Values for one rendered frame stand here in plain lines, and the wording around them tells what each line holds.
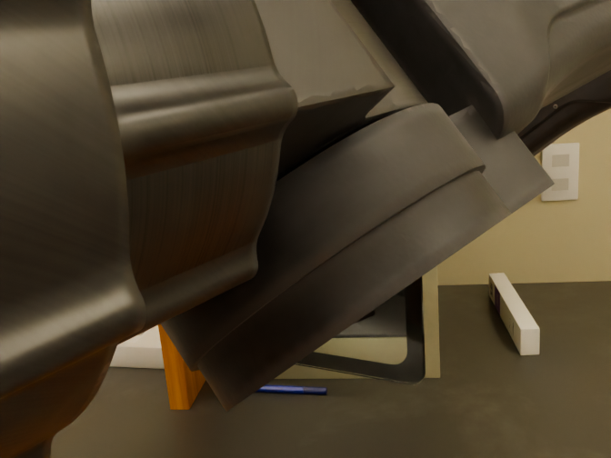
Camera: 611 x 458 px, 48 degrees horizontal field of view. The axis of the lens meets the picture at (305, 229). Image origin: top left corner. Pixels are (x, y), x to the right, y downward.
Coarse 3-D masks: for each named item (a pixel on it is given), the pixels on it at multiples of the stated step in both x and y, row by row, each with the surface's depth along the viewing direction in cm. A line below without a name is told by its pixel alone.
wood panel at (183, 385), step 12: (168, 336) 99; (168, 348) 100; (168, 360) 100; (180, 360) 100; (168, 372) 101; (180, 372) 100; (192, 372) 104; (168, 384) 101; (180, 384) 101; (192, 384) 104; (168, 396) 102; (180, 396) 102; (192, 396) 103; (180, 408) 102
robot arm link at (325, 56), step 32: (256, 0) 10; (288, 0) 11; (320, 0) 12; (288, 32) 10; (320, 32) 11; (352, 32) 12; (288, 64) 10; (320, 64) 11; (352, 64) 11; (384, 64) 14; (320, 96) 10; (352, 96) 11; (384, 96) 12; (416, 96) 14; (288, 128) 10; (320, 128) 11; (352, 128) 12; (288, 160) 12
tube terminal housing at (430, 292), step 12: (432, 276) 101; (432, 288) 101; (432, 300) 102; (432, 312) 102; (432, 324) 103; (432, 336) 103; (432, 348) 104; (432, 360) 104; (288, 372) 108; (300, 372) 108; (312, 372) 108; (324, 372) 107; (336, 372) 107; (432, 372) 105
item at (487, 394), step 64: (448, 320) 125; (576, 320) 121; (128, 384) 111; (320, 384) 106; (384, 384) 104; (448, 384) 103; (512, 384) 101; (576, 384) 100; (64, 448) 94; (128, 448) 93; (192, 448) 92; (256, 448) 91; (320, 448) 90; (384, 448) 89; (448, 448) 88; (512, 448) 86; (576, 448) 85
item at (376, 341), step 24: (408, 288) 90; (384, 312) 92; (408, 312) 91; (336, 336) 97; (360, 336) 95; (384, 336) 93; (408, 336) 92; (312, 360) 100; (336, 360) 98; (360, 360) 96; (384, 360) 95; (408, 360) 93
